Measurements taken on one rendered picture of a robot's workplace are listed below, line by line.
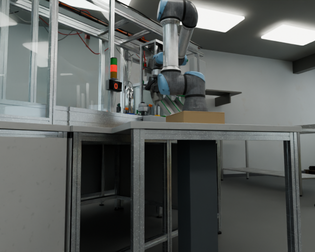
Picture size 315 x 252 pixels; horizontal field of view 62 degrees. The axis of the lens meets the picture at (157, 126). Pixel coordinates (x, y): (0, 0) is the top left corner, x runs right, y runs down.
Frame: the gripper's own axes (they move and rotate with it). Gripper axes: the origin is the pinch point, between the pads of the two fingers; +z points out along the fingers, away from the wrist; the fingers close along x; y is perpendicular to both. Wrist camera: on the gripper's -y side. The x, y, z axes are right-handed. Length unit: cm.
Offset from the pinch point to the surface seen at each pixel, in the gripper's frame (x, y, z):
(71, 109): -72, 9, 11
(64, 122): -75, 8, 18
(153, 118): -16.7, 14.7, 12.4
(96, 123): -56, 8, 18
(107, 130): -55, 17, 21
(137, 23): 46, -69, -94
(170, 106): 33.5, -11.8, -1.7
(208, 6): 249, -108, -203
